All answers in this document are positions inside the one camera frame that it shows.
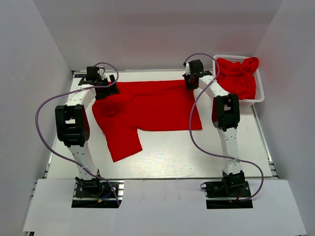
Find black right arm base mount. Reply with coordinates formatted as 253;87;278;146
200;180;253;210

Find blue label sticker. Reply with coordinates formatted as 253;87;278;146
74;74;90;80

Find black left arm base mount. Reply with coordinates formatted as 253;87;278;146
71;179;124;208

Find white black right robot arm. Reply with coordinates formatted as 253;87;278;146
183;59;245;198

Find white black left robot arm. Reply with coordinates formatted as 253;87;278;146
55;62;119;197

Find red t-shirts in basket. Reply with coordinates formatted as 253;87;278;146
216;57;259;100

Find red t-shirt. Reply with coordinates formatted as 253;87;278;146
92;80;202;162

